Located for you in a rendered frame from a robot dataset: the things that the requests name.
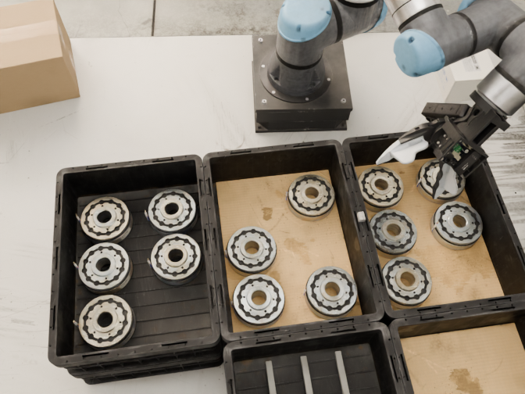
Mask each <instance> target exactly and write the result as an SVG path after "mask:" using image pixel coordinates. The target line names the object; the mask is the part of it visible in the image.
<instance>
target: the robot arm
mask: <svg viewBox="0 0 525 394"><path fill-rule="evenodd" d="M388 10H389V12H390V14H391V16H392V18H393V20H394V22H395V24H396V26H397V28H398V30H399V32H400V35H399V36H397V38H396V39H395V43H394V48H393V51H394V54H395V56H396V57H395V62H396V63H397V65H398V67H399V69H400V70H401V71H402V72H403V73H404V74H406V75H407V76H410V77H420V76H423V75H426V74H428V73H433V72H437V71H439V70H441V69H442V68H443V67H446V66H448V65H451V64H453V63H456V62H458V61H459V60H462V59H465V58H467V57H470V56H472V55H475V54H477V53H479V52H482V51H484V50H486V49H490V50H491V51H492V52H493V53H494V54H496V56H497V57H498V58H500V59H502V61H501V62H500V63H499V64H498V65H497V66H496V67H495V68H494V69H493V70H492V71H491V72H490V73H489V74H488V75H487V76H486V77H485V78H484V79H483V80H482V81H481V82H480V83H479V84H478V85H477V89H478V90H474V91H473V92H472V93H471V94H470V97H471V99H472V100H473V101H474V102H475V104H474V105H473V106H472V107H471V106H469V105H468V104H459V103H439V102H427V104H426V105H425V107H424V108H423V111H422V113H421V114H422V115H423V116H425V117H426V120H428V121H429V122H428V123H424V124H420V125H417V126H415V127H414V128H412V129H411V130H410V131H408V132H406V133H405V134H404V135H403V136H401V137H400V138H399V139H398V140H397V141H396V142H395V143H393V144H392V145H391V146H390V147H389V148H388V149H387V150H386V151H385V152H384V153H383V154H382V155H381V156H380V157H379V159H378V160H377V161H376V164H377V166H378V165H380V164H382V163H386V162H388V161H389V160H390V159H393V158H395V159H397V161H399V162H400V163H402V164H408V163H411V162H413V161H414V160H415V157H416V154H417V153H418V152H420V151H423V150H424V149H426V148H427V147H428V146H429V147H430V148H432V149H433V150H434V151H433V153H434V154H435V156H436V157H437V159H438V160H439V161H440V163H439V167H440V171H439V173H438V175H437V176H436V182H435V183H434V185H433V189H432V198H433V199H436V198H437V197H438V196H439V195H440V194H442V193H443V191H444V190H446V191H448V192H449V193H451V194H452V195H455V194H456V193H457V191H458V186H457V183H456V179H455V175H456V173H457V174H459V175H462V174H463V176H464V177H465V178H467V177H468V176H469V175H470V174H471V173H473V172H474V171H475V169H477V168H478V167H479V166H480V165H481V164H482V163H483V162H484V161H485V160H486V159H487V158H488V157H489V155H488V154H487V153H486V152H485V151H484V149H483V148H482V147H481V145H482V144H483V143H484V142H485V141H487V140H488V139H489V138H490V137H491V136H492V135H493V134H494V133H495V132H496V131H497V130H498V129H499V128H500V129H501V130H503V131H506V130H507V129H508V128H509V127H510V126H511V125H510V124H509V123H508V122H507V121H506V120H507V119H508V117H507V116H512V115H513V114H514V113H515V112H516V111H517V110H518V109H519V108H521V107H522V106H523V105H524V104H525V11H523V10H522V9H521V8H520V7H519V6H518V5H516V4H515V3H514V2H512V1H511V0H462V2H461V3H460V5H459V7H458V10H457V12H456V13H452V14H449V15H447V13H446V11H445V10H444V7H443V5H442V4H441V1H440V0H285V1H284V3H283V5H282V6H281V8H280V14H279V16H278V21H277V27H278V29H277V46H276V49H275V51H274V53H273V54H272V56H271V57H270V60H269V62H268V66H267V77H268V79H269V81H270V83H271V84H272V85H273V87H274V88H276V89H277V90H278V91H279V92H281V93H283V94H286V95H290V96H305V95H309V94H312V93H313V92H314V91H316V90H318V89H319V88H320V86H321V85H322V83H323V80H324V76H325V66H324V62H323V57H322V54H323V49H324V48H325V47H327V46H329V45H332V44H335V43H338V42H339V41H343V40H345V39H347V38H351V37H353V36H356V35H357V34H361V33H366V32H368V31H370V30H372V29H373V28H375V27H377V26H379V25H380V24H381V23H382V22H383V21H384V18H385V16H386V15H387V11H388ZM427 139H429V142H427V141H426V140H427ZM478 159H480V162H479V163H478V164H477V165H476V166H475V167H474V168H473V169H472V170H471V171H468V168H469V167H471V166H472V165H473V164H474V163H475V162H476V161H477V160H478Z"/></svg>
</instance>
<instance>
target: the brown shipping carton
mask: <svg viewBox="0 0 525 394"><path fill-rule="evenodd" d="M79 97H80V91H79V87H78V82H77V74H76V69H75V65H74V60H73V52H72V47H71V43H70V38H69V36H68V34H67V32H66V28H65V27H64V24H63V21H62V19H61V16H60V15H59V11H58V9H57V7H56V4H55V1H54V0H36V1H32V2H24V3H19V4H15V5H7V6H2V7H0V114H2V113H9V112H12V111H17V110H21V109H27V108H31V107H35V106H42V105H46V104H49V103H53V102H60V101H64V100H68V99H75V98H79Z"/></svg>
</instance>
